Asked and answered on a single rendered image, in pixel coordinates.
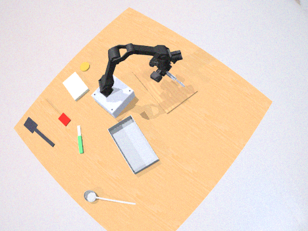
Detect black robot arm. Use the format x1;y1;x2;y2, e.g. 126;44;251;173
98;43;183;97

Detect yellow flat disc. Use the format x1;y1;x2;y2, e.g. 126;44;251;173
80;62;90;71

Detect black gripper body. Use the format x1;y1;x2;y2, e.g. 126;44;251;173
150;61;171;83

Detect light wooden board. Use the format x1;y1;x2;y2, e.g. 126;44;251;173
132;60;198;114

